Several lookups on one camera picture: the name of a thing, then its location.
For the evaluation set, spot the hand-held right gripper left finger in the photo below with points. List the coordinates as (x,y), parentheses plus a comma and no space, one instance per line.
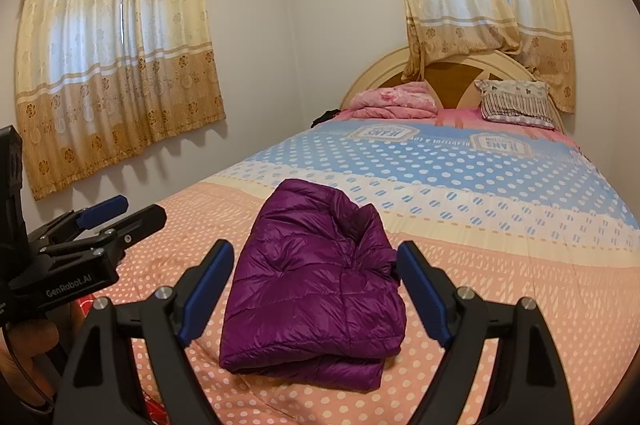
(207,295)

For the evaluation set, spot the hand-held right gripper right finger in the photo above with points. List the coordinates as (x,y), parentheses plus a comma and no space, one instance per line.
(425,295)

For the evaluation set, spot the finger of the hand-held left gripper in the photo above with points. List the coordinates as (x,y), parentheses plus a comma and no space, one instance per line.
(105,206)
(145,222)

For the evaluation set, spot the purple hooded puffer jacket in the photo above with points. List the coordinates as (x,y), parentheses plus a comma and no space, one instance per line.
(310,295)

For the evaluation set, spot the person's left hand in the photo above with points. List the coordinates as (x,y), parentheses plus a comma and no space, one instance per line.
(35,340)

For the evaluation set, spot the dotted pastel bed sheet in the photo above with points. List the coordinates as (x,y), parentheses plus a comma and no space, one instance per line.
(450,185)

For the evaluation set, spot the pink folded blanket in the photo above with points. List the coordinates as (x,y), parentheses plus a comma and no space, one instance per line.
(395,102)

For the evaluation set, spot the striped floral pillow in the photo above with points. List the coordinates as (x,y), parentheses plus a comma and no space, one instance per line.
(515,105)

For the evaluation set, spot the cream wooden headboard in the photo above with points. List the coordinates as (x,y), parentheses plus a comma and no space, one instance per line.
(450,85)

